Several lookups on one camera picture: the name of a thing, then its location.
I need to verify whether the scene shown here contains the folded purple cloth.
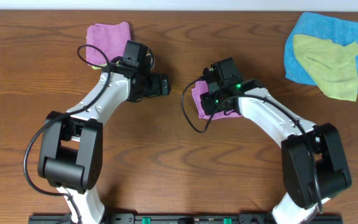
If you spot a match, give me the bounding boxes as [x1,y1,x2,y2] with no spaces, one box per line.
[86,22,131,60]

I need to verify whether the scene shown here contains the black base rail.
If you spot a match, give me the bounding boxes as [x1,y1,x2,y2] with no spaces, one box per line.
[28,213,344,224]

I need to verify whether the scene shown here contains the crumpled green cloth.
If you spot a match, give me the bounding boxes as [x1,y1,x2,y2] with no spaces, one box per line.
[293,34,358,101]

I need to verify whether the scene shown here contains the right black cable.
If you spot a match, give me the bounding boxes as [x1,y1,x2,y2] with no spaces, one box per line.
[180,77,323,215]

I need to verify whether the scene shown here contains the purple microfiber cloth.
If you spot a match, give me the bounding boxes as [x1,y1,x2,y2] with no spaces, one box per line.
[191,81,241,120]

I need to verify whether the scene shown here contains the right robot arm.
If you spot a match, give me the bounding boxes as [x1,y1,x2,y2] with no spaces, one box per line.
[192,80,352,223]

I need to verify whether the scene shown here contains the blue microfiber cloth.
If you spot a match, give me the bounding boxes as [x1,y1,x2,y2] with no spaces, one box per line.
[284,12,358,86]

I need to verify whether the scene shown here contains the folded green cloth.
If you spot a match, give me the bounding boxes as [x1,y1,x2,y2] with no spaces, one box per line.
[91,64,107,70]

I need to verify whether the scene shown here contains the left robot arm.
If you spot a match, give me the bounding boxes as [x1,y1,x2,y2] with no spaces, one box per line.
[38,63,171,223]

